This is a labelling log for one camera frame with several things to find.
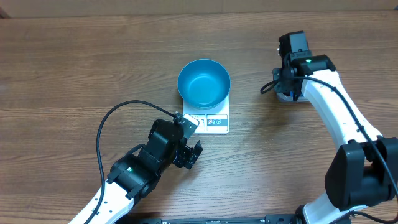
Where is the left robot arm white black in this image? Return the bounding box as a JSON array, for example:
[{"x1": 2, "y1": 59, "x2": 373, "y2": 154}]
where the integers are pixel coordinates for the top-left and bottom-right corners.
[{"x1": 71, "y1": 114, "x2": 203, "y2": 224}]

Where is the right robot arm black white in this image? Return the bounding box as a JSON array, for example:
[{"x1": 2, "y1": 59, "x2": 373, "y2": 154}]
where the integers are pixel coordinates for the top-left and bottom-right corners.
[{"x1": 272, "y1": 31, "x2": 397, "y2": 223}]

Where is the white digital kitchen scale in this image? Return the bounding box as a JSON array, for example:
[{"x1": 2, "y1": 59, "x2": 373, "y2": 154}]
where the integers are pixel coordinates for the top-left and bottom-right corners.
[{"x1": 183, "y1": 96, "x2": 230, "y2": 134}]

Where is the blue metal bowl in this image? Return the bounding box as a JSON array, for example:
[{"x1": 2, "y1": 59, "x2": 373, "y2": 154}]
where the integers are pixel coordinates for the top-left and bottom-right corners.
[{"x1": 177, "y1": 58, "x2": 232, "y2": 109}]

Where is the clear plastic container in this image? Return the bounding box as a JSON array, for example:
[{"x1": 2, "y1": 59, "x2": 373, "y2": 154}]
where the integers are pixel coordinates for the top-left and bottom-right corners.
[{"x1": 274, "y1": 67, "x2": 310, "y2": 103}]

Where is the black mounting rail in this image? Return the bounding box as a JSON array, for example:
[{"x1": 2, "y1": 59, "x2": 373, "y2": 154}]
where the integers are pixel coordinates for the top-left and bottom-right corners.
[{"x1": 115, "y1": 214, "x2": 305, "y2": 224}]

